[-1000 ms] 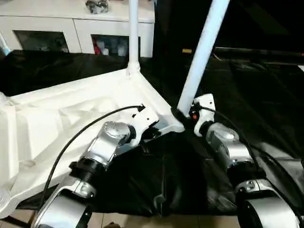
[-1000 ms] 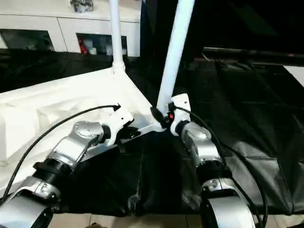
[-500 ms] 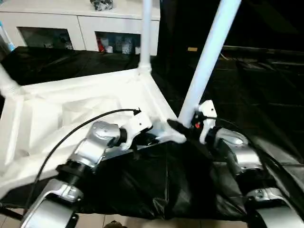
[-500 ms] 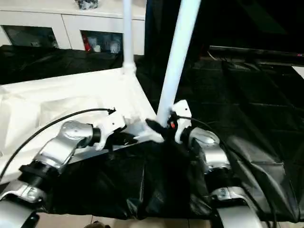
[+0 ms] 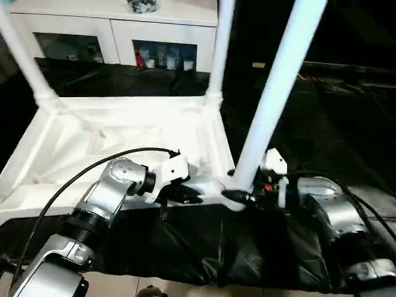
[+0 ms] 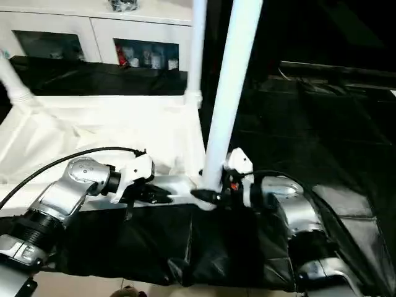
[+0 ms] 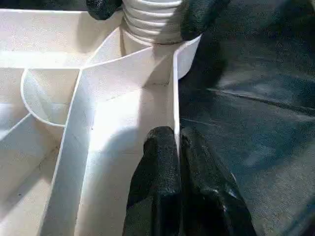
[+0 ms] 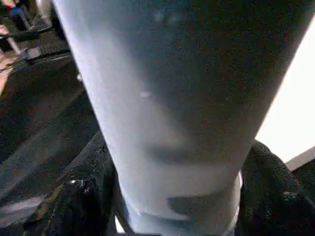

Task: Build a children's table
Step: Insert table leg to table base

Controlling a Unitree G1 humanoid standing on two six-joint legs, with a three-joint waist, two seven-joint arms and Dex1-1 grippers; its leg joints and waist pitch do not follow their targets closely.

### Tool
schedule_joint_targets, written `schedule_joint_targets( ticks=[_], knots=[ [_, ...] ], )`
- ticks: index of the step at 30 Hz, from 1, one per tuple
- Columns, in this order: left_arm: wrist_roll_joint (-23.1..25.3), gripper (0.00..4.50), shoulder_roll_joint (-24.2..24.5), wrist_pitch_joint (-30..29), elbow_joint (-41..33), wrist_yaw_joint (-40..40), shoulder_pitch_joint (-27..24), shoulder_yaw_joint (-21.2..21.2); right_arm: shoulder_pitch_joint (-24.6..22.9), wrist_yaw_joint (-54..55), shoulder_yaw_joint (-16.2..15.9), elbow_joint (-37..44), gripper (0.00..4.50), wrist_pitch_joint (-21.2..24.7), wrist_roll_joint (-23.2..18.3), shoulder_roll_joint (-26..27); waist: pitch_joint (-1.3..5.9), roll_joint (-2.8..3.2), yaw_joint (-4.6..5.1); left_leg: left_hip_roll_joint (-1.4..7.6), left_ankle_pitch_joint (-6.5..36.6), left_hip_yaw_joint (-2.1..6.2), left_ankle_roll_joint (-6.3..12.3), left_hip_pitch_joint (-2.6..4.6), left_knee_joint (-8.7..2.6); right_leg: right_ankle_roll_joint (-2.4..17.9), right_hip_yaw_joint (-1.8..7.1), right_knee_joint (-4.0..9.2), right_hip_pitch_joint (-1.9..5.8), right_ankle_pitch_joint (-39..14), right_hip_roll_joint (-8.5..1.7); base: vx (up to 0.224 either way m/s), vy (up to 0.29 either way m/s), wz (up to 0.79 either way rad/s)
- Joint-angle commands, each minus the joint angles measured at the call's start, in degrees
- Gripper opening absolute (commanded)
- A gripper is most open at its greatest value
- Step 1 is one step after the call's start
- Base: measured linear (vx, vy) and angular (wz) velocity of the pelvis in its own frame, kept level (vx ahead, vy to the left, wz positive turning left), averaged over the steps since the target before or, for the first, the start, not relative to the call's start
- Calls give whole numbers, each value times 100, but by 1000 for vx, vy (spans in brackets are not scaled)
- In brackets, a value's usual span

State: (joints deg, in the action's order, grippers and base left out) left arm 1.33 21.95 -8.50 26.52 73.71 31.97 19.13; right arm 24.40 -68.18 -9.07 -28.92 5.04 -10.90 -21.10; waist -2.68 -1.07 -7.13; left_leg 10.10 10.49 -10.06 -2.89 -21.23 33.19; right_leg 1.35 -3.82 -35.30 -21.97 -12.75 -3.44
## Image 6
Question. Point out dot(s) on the white plastic table top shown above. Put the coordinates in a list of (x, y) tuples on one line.
[(92, 123)]

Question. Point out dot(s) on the white plastic table leg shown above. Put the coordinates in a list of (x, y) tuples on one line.
[(229, 92), (196, 46), (12, 80)]

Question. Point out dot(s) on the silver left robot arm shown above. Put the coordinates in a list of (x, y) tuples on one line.
[(77, 179)]

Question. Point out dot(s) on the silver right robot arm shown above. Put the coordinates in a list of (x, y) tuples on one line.
[(294, 198)]

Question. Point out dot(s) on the black mat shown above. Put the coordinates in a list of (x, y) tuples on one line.
[(185, 241)]

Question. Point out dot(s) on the long black bar device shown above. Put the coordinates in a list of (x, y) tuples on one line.
[(340, 68)]

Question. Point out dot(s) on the white glass-door cabinet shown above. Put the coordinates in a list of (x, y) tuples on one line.
[(92, 28)]

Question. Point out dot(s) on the white flat board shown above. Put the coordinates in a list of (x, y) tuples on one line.
[(393, 95)]

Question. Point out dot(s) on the dark grey bundle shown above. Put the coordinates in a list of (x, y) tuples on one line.
[(123, 4)]

